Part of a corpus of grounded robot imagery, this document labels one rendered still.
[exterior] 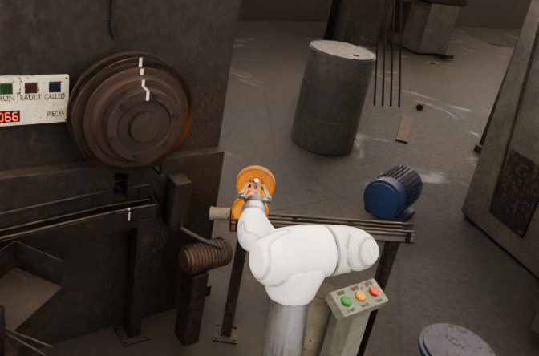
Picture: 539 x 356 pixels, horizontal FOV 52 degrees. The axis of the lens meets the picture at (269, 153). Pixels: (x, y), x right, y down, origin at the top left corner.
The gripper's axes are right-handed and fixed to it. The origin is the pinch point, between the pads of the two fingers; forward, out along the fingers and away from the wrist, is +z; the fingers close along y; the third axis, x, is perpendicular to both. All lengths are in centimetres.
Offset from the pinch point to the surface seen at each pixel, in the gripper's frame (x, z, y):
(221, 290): -94, 37, -6
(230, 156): -102, 203, -14
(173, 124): 20.3, -3.0, -34.4
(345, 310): -31, -33, 40
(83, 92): 32, -13, -65
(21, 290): -28, -48, -74
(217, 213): -23.7, 7.3, -13.4
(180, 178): -12.0, 12.3, -31.6
